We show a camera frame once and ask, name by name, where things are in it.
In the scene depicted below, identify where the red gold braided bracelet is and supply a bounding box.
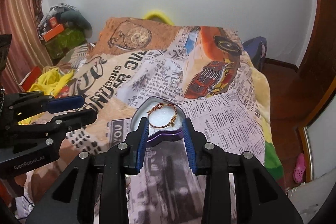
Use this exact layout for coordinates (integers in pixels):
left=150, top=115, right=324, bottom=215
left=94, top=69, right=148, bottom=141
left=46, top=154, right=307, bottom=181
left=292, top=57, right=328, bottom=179
left=146, top=102, right=179, bottom=129

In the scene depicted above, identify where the yellow cloth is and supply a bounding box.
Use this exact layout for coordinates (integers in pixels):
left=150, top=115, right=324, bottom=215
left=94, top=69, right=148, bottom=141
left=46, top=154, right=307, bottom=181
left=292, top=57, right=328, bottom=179
left=27, top=68, right=75, bottom=97

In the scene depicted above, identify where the purple heart-shaped tin box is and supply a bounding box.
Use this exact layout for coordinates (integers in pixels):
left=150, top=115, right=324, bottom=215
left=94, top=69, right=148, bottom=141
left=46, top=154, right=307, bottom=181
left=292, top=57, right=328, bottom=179
left=130, top=97, right=186, bottom=147

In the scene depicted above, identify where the orange box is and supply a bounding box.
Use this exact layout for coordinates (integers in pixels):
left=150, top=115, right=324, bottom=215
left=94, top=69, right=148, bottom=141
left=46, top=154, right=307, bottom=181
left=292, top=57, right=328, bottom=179
left=42, top=24, right=65, bottom=42

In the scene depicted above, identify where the newspaper print blanket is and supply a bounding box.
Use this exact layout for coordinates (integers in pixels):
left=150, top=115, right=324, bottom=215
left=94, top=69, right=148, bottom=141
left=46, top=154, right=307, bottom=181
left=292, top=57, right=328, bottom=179
left=22, top=18, right=284, bottom=213

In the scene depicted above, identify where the dark grey cushion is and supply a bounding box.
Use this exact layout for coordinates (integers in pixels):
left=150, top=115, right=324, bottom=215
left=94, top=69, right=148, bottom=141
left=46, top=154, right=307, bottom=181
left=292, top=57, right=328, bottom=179
left=60, top=10, right=92, bottom=30

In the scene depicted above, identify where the pink croc shoe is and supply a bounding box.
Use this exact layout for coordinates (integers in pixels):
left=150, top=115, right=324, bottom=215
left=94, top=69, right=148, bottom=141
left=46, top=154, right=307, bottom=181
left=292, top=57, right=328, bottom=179
left=293, top=153, right=306, bottom=184

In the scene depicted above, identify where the striped red curtain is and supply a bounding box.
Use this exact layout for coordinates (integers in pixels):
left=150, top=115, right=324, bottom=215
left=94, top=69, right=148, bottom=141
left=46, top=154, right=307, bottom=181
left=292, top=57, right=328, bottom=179
left=1, top=0, right=52, bottom=93

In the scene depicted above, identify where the blue pillow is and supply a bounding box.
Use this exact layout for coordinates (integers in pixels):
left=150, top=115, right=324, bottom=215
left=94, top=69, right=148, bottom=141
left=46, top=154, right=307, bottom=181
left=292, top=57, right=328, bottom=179
left=243, top=36, right=267, bottom=71

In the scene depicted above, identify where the yellow pillow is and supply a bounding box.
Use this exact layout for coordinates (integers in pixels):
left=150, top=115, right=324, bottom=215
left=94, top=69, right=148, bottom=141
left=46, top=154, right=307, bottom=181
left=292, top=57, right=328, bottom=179
left=143, top=10, right=174, bottom=26

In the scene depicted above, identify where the brown wooden door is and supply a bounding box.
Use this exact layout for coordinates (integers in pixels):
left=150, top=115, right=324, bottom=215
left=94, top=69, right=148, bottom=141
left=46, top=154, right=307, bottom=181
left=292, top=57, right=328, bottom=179
left=299, top=0, right=335, bottom=119

